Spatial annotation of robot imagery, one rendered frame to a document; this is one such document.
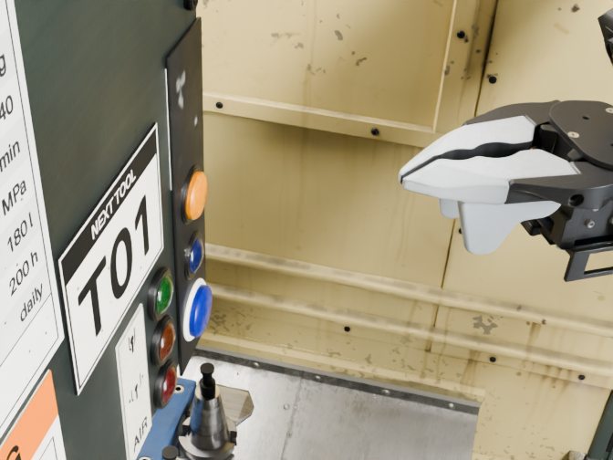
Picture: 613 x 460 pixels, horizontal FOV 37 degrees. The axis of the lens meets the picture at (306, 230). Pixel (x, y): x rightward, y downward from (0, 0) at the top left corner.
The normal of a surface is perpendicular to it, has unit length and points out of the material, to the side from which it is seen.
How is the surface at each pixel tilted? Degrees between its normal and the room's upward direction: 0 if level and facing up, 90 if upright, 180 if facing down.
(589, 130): 0
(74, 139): 90
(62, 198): 90
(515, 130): 0
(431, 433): 24
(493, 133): 0
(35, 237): 90
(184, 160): 90
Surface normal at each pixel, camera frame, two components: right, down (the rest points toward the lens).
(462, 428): -0.04, -0.47
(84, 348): 0.97, 0.18
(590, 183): 0.06, -0.79
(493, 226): 0.24, 0.60
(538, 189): -0.10, 0.60
